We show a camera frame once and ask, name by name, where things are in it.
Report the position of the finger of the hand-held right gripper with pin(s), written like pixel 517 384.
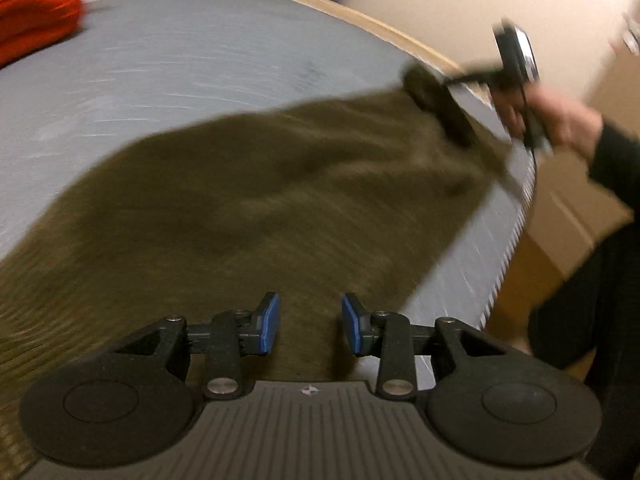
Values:
pixel 440 105

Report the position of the red folded quilt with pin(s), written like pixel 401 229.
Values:
pixel 35 5

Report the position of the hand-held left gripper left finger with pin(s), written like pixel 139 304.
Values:
pixel 270 322

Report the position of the person's dark clothed leg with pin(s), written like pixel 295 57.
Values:
pixel 590 320

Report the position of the person's right hand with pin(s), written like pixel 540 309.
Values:
pixel 565 117

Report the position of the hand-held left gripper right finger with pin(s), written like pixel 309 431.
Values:
pixel 350 322

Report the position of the wooden bed frame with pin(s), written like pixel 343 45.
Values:
pixel 380 30

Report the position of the person's right forearm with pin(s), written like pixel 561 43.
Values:
pixel 617 165

